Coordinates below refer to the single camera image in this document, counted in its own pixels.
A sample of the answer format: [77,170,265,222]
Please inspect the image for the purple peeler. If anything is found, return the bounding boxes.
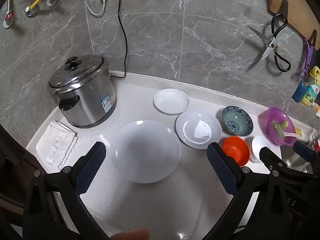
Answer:
[297,39,314,78]

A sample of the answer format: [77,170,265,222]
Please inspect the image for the stainless steel sink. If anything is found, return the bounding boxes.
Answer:
[280,141,320,175]

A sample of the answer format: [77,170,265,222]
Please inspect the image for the orange bowl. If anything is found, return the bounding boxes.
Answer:
[222,137,250,167]

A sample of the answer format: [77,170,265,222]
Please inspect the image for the white spoon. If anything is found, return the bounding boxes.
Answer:
[276,130,302,139]

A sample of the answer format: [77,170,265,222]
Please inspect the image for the medium white plate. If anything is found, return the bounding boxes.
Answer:
[175,109,222,150]

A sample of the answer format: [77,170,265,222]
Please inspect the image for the black plug and cable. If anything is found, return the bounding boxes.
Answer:
[110,0,128,79]

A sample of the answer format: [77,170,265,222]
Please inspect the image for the small white bowl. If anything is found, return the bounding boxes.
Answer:
[251,136,272,162]

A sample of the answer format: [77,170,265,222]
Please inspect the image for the steel rice cooker lid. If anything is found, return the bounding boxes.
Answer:
[47,54,109,96]

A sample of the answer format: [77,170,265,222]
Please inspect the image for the folded white cloth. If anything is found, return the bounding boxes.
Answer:
[36,120,78,169]

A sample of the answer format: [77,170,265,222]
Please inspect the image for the yellow dish soap bottle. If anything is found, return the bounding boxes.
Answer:
[301,66,320,107]

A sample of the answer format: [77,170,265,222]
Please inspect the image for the black handled kitchen scissors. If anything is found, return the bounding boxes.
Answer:
[247,13,291,72]

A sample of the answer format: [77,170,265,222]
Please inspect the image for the large white plate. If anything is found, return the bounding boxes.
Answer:
[110,119,182,183]

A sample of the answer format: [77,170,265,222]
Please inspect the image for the person's left hand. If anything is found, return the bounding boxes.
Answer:
[107,229,150,240]

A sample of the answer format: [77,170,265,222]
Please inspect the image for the green vegetable pieces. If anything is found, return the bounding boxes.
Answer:
[272,120,288,132]

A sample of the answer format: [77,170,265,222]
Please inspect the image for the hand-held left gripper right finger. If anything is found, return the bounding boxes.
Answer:
[206,142,292,240]

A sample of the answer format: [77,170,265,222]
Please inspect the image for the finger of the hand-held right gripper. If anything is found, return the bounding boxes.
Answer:
[259,147,320,181]
[293,141,315,164]

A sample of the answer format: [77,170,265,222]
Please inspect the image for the small white plate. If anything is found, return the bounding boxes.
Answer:
[153,88,190,115]

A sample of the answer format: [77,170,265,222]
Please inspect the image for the stainless steel rice cooker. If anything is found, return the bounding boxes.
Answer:
[47,54,117,128]

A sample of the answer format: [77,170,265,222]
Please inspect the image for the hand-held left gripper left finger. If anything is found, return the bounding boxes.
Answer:
[22,141,110,240]

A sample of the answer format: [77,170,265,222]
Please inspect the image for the blue patterned green bowl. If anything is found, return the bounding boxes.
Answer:
[222,105,253,137]

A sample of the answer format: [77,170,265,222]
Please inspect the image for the blue cup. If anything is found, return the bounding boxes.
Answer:
[292,81,308,103]

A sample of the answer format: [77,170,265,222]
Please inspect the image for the purple plastic bowl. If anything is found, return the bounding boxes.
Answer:
[258,107,296,146]

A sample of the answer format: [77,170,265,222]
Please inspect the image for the wooden cutting board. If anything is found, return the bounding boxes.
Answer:
[268,0,320,50]

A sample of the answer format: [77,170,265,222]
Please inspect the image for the red knob water valve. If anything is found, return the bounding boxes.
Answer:
[3,0,15,29]

